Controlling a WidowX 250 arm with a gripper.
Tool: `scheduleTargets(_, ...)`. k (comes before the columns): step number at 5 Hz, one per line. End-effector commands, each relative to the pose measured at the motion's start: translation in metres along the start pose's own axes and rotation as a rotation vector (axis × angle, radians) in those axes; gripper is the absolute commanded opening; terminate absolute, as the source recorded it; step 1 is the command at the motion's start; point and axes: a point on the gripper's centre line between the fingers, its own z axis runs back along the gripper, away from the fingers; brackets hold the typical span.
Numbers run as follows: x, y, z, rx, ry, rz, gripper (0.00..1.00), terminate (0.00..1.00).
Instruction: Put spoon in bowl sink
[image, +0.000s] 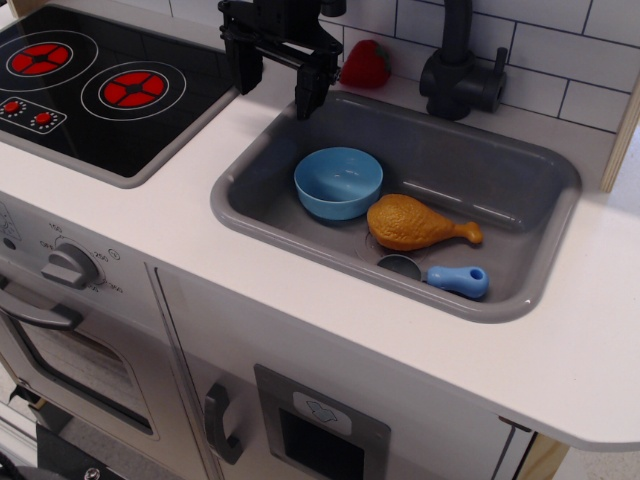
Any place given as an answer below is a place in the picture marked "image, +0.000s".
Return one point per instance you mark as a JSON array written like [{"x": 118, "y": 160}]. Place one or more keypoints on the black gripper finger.
[
  {"x": 314, "y": 78},
  {"x": 246, "y": 64}
]

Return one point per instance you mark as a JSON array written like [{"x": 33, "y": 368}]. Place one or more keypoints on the grey oven door handle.
[{"x": 59, "y": 317}]

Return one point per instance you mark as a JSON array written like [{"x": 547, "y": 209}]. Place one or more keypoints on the orange toy chicken drumstick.
[{"x": 402, "y": 223}]

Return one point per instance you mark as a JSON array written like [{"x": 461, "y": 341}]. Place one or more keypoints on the dark grey toy faucet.
[{"x": 451, "y": 80}]

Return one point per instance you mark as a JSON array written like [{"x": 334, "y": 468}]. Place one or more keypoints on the toy oven door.
[{"x": 113, "y": 371}]

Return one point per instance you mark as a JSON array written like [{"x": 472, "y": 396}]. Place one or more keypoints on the red toy strawberry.
[{"x": 367, "y": 66}]

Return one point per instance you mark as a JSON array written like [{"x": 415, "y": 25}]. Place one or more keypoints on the grey oven dial knob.
[{"x": 69, "y": 266}]

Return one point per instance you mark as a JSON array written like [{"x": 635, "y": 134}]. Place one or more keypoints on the black toy stove top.
[{"x": 105, "y": 98}]

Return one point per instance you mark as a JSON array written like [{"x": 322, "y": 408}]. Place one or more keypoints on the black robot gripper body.
[{"x": 288, "y": 32}]

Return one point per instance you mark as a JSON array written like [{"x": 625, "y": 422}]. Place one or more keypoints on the grey spoon with blue handle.
[{"x": 471, "y": 282}]

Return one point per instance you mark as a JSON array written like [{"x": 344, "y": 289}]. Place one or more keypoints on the grey plastic sink basin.
[{"x": 467, "y": 221}]

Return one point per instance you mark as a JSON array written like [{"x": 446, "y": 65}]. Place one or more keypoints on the light blue plastic bowl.
[{"x": 338, "y": 183}]

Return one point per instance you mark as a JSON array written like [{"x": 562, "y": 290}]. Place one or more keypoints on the white cabinet door with dispenser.
[{"x": 307, "y": 404}]

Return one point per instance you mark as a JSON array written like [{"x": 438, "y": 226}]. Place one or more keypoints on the grey cabinet door handle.
[{"x": 228, "y": 448}]

